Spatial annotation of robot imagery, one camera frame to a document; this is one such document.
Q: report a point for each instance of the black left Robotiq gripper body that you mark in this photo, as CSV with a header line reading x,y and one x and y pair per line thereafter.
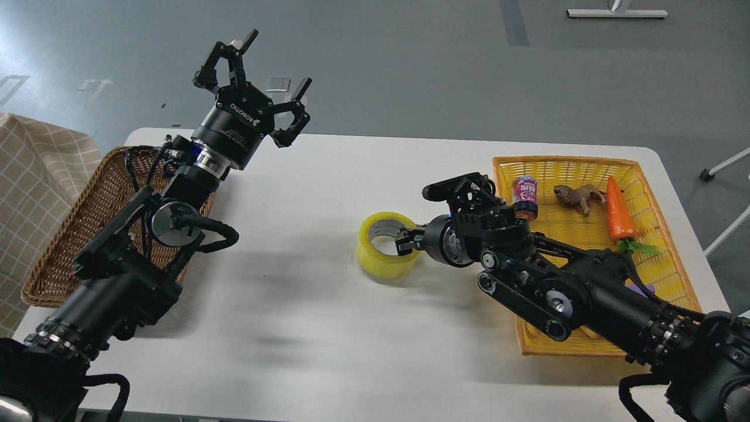
x,y
233,127

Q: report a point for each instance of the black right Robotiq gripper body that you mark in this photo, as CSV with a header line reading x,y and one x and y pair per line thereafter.
x,y
441,242

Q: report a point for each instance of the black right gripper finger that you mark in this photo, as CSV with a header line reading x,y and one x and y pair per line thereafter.
x,y
409,240

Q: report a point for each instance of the yellow tape roll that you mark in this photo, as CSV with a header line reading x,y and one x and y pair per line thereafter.
x,y
387,268

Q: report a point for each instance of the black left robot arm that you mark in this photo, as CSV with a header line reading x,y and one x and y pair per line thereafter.
x,y
129,270

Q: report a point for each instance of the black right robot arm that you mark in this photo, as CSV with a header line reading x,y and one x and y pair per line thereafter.
x,y
702,359

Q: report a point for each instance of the small pink drink can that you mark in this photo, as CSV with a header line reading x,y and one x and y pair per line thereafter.
x,y
525,204

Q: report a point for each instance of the brown toy animal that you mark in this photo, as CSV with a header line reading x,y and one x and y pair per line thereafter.
x,y
579,198

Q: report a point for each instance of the brown wicker basket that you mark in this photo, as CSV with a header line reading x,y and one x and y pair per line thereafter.
x,y
107,192

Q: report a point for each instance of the orange toy carrot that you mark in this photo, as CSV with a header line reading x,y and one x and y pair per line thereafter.
x,y
621,224

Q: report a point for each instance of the beige checkered cloth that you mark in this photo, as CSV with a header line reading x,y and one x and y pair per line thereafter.
x,y
44,168

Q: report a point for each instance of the purple foam block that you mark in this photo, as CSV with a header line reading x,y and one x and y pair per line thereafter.
x,y
645,290

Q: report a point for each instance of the white stand base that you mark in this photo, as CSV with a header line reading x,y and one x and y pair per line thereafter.
x,y
617,10

